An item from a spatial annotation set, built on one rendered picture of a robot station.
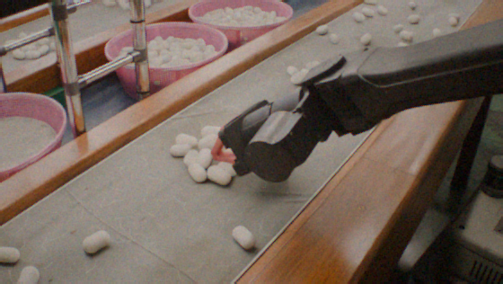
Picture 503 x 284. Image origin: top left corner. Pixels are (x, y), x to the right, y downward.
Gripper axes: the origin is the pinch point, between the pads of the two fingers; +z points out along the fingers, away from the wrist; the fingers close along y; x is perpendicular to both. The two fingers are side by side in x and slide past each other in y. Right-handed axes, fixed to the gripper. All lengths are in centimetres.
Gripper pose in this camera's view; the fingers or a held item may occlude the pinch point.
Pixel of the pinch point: (216, 154)
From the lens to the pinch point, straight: 73.1
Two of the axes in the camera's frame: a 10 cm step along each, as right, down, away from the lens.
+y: -5.5, 4.5, -7.0
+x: 5.3, 8.4, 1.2
